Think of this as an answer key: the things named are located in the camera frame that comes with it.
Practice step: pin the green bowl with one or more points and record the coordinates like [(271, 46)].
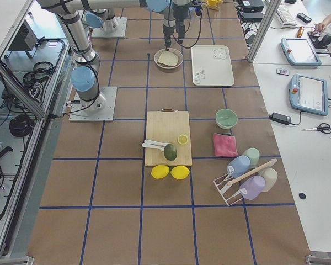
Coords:
[(226, 118)]

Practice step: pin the pink cloth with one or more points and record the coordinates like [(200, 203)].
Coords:
[(224, 145)]

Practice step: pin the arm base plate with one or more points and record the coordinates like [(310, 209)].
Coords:
[(118, 27), (100, 110)]

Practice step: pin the right whole lemon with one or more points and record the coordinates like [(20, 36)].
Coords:
[(180, 172)]

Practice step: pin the cream bear tray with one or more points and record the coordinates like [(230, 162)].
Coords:
[(211, 66)]

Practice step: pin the purple cup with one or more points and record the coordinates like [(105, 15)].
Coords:
[(252, 187)]

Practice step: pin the white keyboard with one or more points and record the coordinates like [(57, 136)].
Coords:
[(284, 17)]

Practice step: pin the teach pendant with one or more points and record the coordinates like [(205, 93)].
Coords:
[(309, 94), (299, 52)]

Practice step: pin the white plastic knife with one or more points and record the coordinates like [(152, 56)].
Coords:
[(154, 144)]

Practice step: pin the bamboo cutting board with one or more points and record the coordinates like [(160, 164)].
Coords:
[(166, 127)]

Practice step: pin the black scissors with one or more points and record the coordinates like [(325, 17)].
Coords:
[(324, 128)]

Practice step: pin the avocado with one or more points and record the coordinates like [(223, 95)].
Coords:
[(170, 152)]

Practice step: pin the aluminium frame post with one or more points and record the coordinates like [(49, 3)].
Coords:
[(263, 28)]

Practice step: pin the black power adapter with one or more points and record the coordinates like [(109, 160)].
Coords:
[(280, 118)]

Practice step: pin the bread slice under egg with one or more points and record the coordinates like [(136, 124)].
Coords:
[(168, 67)]

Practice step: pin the cream round plate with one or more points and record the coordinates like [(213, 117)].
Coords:
[(177, 52)]

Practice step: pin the left whole lemon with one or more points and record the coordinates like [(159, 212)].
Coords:
[(160, 171)]

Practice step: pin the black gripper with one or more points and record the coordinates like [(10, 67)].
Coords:
[(167, 28)]

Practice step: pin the lower teach pendant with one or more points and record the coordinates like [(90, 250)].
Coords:
[(309, 94)]

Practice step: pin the whole lemon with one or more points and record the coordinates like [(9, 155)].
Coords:
[(180, 172), (160, 171)]

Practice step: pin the cream cup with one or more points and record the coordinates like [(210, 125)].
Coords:
[(270, 176)]

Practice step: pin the yellow cup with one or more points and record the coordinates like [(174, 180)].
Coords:
[(213, 4)]

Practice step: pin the white bread slice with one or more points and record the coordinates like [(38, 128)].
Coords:
[(168, 58)]

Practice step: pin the blue cup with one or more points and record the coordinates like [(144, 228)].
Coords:
[(238, 166)]

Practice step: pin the lemon slice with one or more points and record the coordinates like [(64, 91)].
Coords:
[(182, 139)]

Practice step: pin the white wire cup rack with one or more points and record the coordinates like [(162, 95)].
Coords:
[(228, 188)]

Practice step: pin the upper teach pendant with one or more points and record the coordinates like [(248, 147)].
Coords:
[(299, 52)]

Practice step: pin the person hand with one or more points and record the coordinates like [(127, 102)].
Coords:
[(320, 26)]

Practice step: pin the green cup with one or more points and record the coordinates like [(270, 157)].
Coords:
[(253, 154)]

